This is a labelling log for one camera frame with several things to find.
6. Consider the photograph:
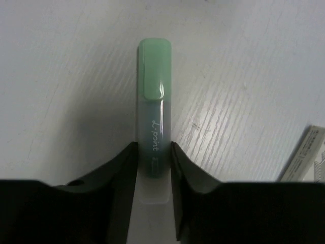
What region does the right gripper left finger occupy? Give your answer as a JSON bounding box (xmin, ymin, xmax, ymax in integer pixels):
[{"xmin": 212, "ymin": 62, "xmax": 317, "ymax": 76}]
[{"xmin": 1, "ymin": 142, "xmax": 138, "ymax": 243}]

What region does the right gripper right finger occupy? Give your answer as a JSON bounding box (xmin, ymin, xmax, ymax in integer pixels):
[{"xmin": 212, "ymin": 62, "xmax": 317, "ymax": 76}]
[{"xmin": 171, "ymin": 142, "xmax": 324, "ymax": 243}]

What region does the white eraser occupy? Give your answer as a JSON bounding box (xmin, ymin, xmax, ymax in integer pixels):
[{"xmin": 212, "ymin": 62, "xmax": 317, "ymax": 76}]
[{"xmin": 279, "ymin": 126, "xmax": 324, "ymax": 183}]

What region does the green highlighter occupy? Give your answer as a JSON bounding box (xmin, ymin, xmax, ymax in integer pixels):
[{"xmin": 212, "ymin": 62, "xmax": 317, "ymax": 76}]
[{"xmin": 137, "ymin": 38, "xmax": 172, "ymax": 204}]

